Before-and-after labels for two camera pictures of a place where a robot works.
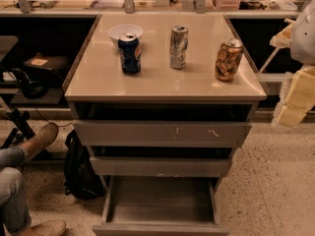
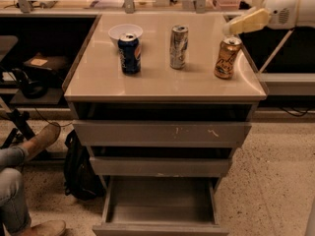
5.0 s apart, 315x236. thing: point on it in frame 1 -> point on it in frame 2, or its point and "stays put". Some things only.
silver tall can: x=178 y=46 stays put
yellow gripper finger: x=297 y=97 -> x=254 y=20
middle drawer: x=161 y=166 stays put
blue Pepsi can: x=130 y=53 stays put
